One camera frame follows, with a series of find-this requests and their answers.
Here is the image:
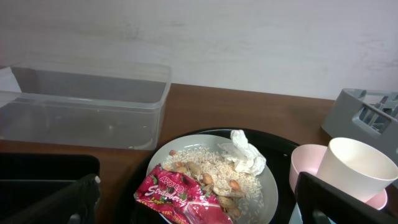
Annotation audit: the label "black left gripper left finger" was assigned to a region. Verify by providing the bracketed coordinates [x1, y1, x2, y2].
[1, 174, 100, 224]

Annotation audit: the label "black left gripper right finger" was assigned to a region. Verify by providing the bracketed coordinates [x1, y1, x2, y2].
[295, 172, 397, 224]

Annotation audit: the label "pink bowl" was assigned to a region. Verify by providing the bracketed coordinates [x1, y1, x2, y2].
[289, 144, 387, 210]

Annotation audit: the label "cream paper cup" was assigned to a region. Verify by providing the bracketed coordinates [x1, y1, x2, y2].
[316, 138, 397, 202]

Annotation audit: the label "grey plate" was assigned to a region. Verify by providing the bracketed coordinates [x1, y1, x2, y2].
[147, 134, 279, 224]

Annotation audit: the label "rice and peanut scraps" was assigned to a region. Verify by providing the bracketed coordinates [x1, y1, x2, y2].
[162, 146, 265, 223]

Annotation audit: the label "white tissue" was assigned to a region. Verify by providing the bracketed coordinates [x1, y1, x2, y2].
[218, 129, 266, 176]

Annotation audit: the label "red strawberry snack wrapper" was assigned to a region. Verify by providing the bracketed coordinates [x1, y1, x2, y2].
[134, 164, 233, 224]

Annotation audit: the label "grey dishwasher rack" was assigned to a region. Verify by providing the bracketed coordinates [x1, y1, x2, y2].
[321, 88, 397, 162]

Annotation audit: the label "black rectangular tray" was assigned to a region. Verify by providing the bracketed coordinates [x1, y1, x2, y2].
[0, 152, 101, 224]

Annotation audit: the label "round black tray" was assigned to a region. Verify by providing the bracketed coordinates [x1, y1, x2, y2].
[111, 128, 299, 224]

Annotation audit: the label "clear plastic bin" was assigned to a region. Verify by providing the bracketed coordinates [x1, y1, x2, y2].
[1, 60, 172, 151]

